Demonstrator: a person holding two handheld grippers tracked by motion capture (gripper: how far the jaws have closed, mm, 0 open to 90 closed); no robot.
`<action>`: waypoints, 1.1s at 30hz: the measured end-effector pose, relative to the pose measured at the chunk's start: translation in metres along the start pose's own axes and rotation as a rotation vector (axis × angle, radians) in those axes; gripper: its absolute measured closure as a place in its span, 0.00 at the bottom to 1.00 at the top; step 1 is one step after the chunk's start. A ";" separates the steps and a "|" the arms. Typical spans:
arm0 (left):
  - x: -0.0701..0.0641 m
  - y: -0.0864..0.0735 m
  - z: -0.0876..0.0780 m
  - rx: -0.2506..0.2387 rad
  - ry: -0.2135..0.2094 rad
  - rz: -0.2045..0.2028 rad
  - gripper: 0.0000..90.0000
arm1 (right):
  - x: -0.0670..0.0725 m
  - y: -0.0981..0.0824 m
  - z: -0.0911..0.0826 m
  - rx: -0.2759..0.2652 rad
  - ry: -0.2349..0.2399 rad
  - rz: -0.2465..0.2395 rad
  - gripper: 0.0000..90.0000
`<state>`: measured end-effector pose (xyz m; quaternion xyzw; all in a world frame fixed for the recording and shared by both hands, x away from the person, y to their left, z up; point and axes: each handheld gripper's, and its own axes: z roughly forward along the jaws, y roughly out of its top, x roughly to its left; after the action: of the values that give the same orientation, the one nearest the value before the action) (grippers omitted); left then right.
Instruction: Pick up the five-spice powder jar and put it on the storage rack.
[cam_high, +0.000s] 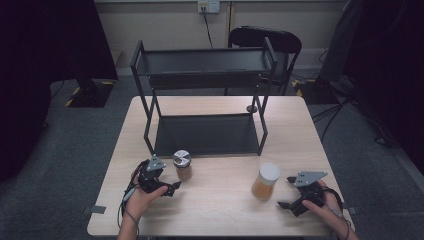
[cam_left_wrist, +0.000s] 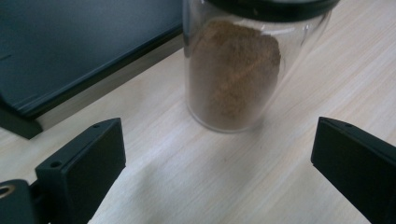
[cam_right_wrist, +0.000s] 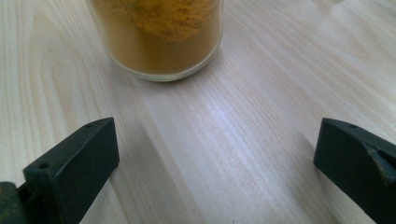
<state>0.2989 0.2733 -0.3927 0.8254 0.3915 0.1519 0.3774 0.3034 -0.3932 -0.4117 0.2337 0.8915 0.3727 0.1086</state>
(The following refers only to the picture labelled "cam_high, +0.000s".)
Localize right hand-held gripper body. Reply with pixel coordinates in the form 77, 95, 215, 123
293, 170, 329, 207

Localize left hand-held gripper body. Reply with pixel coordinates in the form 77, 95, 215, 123
138, 153, 171, 194

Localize silver-lidded glass spice jar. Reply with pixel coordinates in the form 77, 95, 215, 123
172, 149, 194, 182

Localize white-lidded glass jar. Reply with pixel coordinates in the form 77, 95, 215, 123
251, 161, 281, 202

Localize black metal two-tier rack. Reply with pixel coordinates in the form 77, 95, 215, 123
129, 36, 279, 161

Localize person's left hand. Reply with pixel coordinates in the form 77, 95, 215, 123
124, 166, 170, 221

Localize person's right hand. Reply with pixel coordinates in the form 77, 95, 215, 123
301, 179, 352, 235

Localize black stand base yellow tape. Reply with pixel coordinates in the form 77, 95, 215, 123
64, 77, 116, 109
291, 77, 338, 106

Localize black chair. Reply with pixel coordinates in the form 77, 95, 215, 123
223, 25, 303, 97

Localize grey leaning panel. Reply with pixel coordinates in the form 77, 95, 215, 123
317, 0, 355, 83

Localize dark curtain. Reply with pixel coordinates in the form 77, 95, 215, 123
342, 0, 424, 168
0, 0, 119, 183

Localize right hand-held gripper cable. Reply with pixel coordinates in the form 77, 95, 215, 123
320, 185, 352, 240

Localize hand-held gripper cable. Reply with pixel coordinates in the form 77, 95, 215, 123
116, 159, 150, 234
320, 185, 352, 240

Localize left hand-held gripper cable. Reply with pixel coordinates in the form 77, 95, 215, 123
116, 159, 150, 234

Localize black floor cables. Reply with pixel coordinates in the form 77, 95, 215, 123
311, 95, 389, 146

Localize black wall cable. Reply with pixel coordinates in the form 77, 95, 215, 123
201, 11, 215, 50

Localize white wall outlet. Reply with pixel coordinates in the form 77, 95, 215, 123
196, 0, 221, 15

